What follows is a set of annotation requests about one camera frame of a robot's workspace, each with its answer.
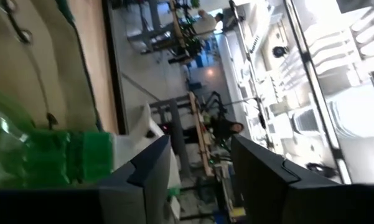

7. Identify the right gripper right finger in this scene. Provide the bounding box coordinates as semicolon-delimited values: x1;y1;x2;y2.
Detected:
230;134;374;224

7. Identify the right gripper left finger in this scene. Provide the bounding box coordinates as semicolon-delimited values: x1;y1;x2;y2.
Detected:
0;134;172;224

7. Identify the green spray bottle white trigger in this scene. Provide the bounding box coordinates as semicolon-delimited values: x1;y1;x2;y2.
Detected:
0;90;181;189

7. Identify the beige canvas gardening bag green trim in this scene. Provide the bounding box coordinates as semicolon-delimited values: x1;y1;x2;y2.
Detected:
0;0;103;134

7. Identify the person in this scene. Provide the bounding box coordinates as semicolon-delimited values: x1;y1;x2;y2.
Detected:
210;119;245;141
193;8;225;35

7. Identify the black aluminium table frame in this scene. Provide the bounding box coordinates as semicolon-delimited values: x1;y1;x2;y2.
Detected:
101;0;129;136

